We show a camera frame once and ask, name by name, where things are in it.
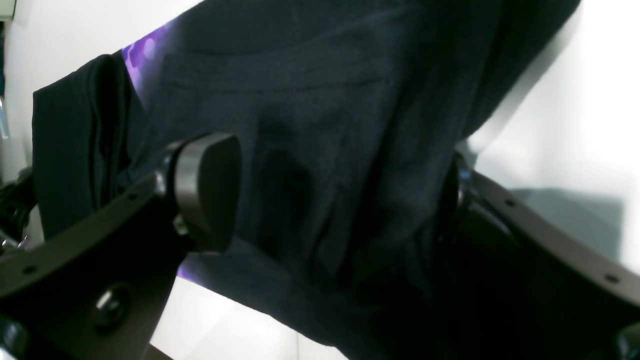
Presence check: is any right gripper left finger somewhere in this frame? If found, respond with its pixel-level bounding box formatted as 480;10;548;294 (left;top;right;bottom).
0;132;242;360

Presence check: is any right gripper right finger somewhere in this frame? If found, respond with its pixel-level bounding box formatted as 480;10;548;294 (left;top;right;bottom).
439;155;640;360

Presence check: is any black T-shirt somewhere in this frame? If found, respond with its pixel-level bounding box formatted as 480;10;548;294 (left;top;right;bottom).
32;0;579;360

